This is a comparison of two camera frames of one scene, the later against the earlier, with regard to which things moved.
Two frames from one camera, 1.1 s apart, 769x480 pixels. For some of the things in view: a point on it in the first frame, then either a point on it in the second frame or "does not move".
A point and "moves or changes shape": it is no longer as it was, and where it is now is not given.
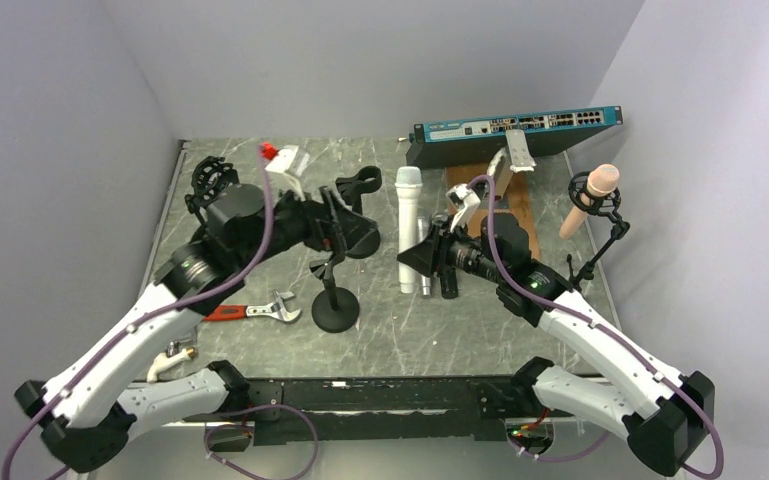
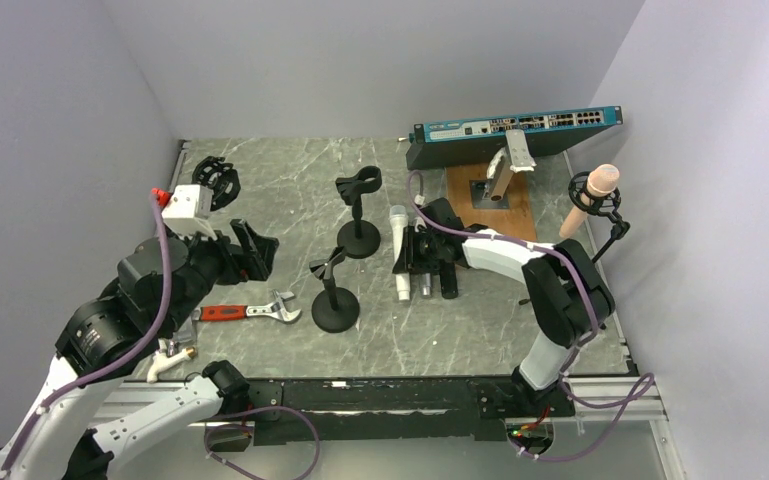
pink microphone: (602, 181) does not move
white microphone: (408, 183) moves or changes shape
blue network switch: (477, 141) does not move
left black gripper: (324, 234) to (256, 260)
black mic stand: (334, 309) does not move
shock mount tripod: (604, 206) does not move
